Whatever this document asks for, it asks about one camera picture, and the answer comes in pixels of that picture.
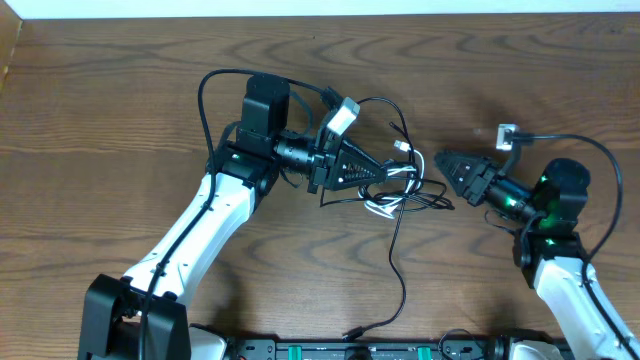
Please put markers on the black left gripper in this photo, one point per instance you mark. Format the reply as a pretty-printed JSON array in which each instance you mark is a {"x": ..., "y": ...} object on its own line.
[{"x": 324, "y": 165}]

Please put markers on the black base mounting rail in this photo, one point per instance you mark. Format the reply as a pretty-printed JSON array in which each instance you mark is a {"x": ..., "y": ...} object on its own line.
[{"x": 456, "y": 347}]

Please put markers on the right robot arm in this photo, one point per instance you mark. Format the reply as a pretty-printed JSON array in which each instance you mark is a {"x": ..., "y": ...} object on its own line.
[{"x": 547, "y": 248}]

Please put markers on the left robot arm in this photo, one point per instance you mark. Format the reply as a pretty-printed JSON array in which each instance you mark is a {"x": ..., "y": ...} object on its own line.
[{"x": 143, "y": 314}]

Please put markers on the cardboard piece at edge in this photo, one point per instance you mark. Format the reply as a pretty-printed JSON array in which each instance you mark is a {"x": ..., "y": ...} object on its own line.
[{"x": 10, "y": 28}]

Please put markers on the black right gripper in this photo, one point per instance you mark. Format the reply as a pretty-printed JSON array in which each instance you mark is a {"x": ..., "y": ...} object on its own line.
[{"x": 483, "y": 183}]

